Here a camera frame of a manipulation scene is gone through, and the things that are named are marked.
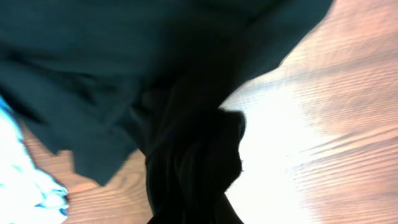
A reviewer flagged black t-shirt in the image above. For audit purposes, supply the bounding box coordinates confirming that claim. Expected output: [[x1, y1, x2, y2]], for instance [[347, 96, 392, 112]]
[[1, 0, 332, 223]]

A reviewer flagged light blue t-shirt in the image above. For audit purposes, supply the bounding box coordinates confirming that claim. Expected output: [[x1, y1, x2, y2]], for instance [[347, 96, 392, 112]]
[[1, 99, 69, 224]]

